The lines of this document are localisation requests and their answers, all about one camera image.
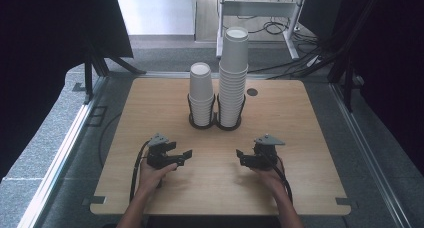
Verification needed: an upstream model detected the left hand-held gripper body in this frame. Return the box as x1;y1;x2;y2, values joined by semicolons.
146;132;175;171

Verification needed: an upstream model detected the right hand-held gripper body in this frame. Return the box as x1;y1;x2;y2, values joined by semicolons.
253;133;286;172

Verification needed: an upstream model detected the black wire cup holder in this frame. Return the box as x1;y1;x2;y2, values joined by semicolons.
187;93;247;132

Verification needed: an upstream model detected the short stack of paper cups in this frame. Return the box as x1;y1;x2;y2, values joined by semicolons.
188;61;215;127

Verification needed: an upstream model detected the tall stack of paper cups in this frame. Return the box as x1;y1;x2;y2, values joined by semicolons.
218;26;250;128

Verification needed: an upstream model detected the person's right hand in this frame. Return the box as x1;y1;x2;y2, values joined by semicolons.
250;156;287;197

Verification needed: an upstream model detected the person's left hand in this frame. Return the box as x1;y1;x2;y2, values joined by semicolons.
138;162;179;196

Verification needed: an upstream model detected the dark floor socket plate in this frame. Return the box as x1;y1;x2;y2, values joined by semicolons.
87;105;108;127

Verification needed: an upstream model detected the black metal stand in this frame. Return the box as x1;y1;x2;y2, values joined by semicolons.
328;54;356;112
83;41;148;104

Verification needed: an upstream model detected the dark curtain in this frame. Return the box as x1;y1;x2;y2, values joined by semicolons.
299;0;424;176
0;0;134;182

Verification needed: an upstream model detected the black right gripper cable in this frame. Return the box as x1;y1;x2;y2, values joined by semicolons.
266;153;294;204

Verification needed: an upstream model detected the thin black floor cable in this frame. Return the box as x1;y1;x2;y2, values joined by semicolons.
98;112;123;169

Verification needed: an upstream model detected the aluminium floor rail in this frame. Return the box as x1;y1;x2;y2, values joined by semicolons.
16;76;108;228
329;82;414;228

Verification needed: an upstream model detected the black floor cable bundle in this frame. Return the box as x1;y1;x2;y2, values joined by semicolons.
246;17;338;81

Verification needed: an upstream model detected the white metal desk frame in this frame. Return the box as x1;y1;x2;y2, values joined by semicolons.
215;0;309;61

